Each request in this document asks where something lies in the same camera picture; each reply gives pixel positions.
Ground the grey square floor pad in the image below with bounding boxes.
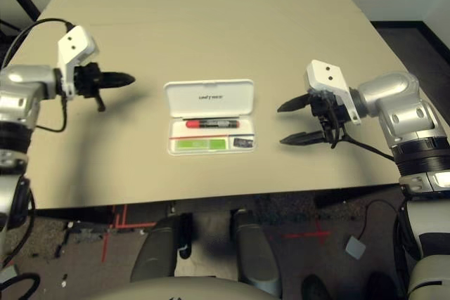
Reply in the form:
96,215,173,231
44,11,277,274
344,235,366,259

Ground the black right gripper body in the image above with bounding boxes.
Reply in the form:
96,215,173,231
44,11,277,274
309,91,347,148

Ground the grey robot right leg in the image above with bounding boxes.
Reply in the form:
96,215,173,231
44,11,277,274
230,209,284,297

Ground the thin black floor cable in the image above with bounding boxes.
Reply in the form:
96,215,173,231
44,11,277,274
358,200,400,241

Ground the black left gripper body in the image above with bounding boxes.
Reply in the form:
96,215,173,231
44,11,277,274
72,63,106,113

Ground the grey robot left leg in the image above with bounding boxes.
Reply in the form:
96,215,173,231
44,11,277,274
130,216,193,283

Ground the black shoe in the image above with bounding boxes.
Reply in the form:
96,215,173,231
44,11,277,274
302,273,332,300
367,270,400,300

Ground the white plastic pencil case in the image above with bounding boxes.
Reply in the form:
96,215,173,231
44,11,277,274
163,78,257,156

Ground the grey robot leg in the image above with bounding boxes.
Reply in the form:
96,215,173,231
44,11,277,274
130,216,193,283
230,209,284,297

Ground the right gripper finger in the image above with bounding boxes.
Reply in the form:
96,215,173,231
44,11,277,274
279,130,326,146
276,93,312,114

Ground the beige robot torso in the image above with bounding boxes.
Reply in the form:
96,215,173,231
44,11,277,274
101,276,278,300

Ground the red black whiteboard marker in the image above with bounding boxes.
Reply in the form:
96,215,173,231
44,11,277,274
185,119,242,129

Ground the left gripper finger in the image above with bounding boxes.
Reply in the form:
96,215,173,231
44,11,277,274
101,79,136,89
101,71,136,81

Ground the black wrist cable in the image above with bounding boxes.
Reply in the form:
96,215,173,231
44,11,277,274
328,117,398,162
0,17,77,133

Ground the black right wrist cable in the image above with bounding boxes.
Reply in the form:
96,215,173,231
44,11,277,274
328,117,398,162

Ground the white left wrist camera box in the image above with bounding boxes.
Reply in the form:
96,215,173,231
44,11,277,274
57,25,100,100

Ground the green white eraser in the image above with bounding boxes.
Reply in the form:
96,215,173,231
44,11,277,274
174,139,228,151

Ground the black tripod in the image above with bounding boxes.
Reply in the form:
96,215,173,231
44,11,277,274
0,18,22,39

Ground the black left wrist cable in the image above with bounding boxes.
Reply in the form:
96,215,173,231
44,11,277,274
0,17,77,133

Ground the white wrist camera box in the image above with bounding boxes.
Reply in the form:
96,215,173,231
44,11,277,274
57,25,100,100
302,60,363,126

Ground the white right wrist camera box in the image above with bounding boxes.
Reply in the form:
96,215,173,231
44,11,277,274
302,60,363,126

